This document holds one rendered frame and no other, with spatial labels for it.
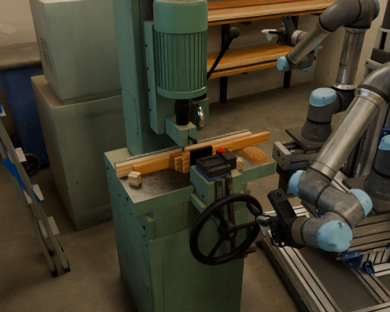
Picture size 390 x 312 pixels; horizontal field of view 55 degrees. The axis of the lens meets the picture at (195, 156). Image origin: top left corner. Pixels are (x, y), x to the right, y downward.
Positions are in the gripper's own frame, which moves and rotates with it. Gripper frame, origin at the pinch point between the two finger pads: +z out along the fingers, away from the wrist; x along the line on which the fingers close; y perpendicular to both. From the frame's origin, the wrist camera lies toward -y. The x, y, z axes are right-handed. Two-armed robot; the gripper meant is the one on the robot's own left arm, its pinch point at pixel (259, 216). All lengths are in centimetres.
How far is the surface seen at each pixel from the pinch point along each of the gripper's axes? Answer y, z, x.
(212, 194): -9.8, 10.7, -9.6
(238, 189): -8.5, 11.5, 0.8
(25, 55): -118, 184, -47
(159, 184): -16.8, 24.8, -22.7
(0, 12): -165, 220, -55
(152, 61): -60, 22, -15
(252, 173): -11.3, 20.9, 13.8
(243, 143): -22.9, 32.1, 19.9
